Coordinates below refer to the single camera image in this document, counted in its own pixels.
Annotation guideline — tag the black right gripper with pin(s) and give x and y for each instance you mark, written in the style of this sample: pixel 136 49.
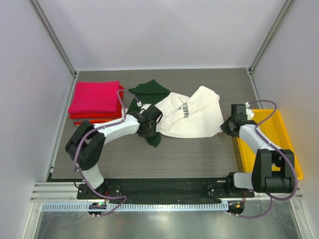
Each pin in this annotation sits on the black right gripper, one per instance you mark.
pixel 227 127

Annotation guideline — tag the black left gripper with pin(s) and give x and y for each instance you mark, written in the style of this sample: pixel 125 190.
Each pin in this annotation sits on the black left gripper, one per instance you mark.
pixel 148 128

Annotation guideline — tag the white and green raglan t-shirt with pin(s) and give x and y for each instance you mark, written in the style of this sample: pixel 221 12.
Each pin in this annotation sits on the white and green raglan t-shirt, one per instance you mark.
pixel 197 116

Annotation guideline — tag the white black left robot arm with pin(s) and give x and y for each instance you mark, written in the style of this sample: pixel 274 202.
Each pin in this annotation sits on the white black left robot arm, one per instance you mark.
pixel 86 144

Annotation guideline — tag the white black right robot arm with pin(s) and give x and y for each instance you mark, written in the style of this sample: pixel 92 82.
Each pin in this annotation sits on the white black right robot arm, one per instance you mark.
pixel 274 168

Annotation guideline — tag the folded red t-shirt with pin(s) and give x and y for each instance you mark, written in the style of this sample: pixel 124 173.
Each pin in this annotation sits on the folded red t-shirt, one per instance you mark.
pixel 113 115

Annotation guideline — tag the yellow plastic bin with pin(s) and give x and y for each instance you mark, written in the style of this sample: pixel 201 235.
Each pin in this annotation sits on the yellow plastic bin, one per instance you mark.
pixel 274 129

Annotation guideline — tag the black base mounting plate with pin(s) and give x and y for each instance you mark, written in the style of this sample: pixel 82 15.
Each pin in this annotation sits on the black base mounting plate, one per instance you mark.
pixel 171 189

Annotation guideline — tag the white slotted cable duct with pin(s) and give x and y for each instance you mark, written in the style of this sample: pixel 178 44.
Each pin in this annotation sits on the white slotted cable duct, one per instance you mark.
pixel 99 207

